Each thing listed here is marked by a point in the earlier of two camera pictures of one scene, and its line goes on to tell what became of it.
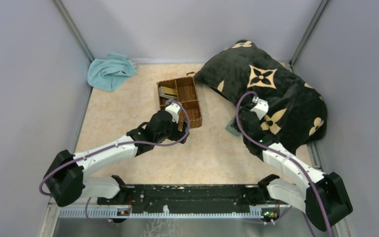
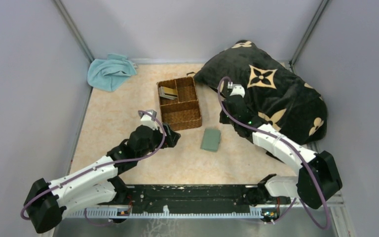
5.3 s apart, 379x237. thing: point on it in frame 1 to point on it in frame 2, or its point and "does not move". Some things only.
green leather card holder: (232, 130) to (210, 140)
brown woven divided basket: (187, 94) does not move
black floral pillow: (296, 114) does not move
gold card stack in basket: (170, 92) does not move
